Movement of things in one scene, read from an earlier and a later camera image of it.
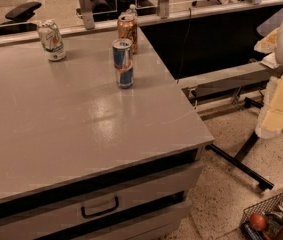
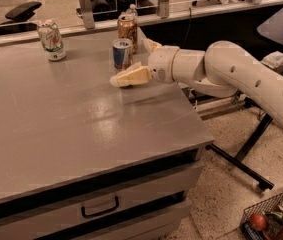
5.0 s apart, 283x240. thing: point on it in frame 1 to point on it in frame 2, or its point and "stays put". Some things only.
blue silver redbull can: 123,62 stays put
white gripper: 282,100 to 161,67
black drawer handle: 93,215 stays put
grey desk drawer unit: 68,155 stays put
